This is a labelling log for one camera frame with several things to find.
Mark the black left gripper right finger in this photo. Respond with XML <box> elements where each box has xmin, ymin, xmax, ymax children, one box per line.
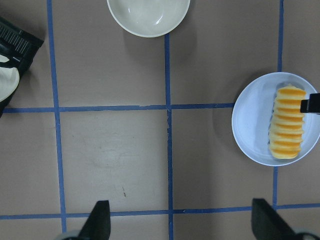
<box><xmin>251</xmin><ymin>198</ymin><xmax>303</xmax><ymax>240</ymax></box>

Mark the cream bowl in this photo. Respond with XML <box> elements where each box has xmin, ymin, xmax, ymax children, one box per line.
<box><xmin>107</xmin><ymin>0</ymin><xmax>191</xmax><ymax>38</ymax></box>

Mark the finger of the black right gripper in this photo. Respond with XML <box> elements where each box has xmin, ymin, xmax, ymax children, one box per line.
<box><xmin>300</xmin><ymin>93</ymin><xmax>320</xmax><ymax>113</ymax></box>

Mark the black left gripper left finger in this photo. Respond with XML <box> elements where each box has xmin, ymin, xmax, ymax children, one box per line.
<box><xmin>77</xmin><ymin>200</ymin><xmax>111</xmax><ymax>240</ymax></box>

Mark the black plate rack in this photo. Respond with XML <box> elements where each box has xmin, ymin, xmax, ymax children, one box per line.
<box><xmin>0</xmin><ymin>17</ymin><xmax>44</xmax><ymax>114</ymax></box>

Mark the cream plate in rack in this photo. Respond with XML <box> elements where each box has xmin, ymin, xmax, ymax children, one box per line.
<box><xmin>0</xmin><ymin>63</ymin><xmax>20</xmax><ymax>102</ymax></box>

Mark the blue plate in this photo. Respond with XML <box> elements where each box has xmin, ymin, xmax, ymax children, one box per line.
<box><xmin>231</xmin><ymin>72</ymin><xmax>320</xmax><ymax>167</ymax></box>

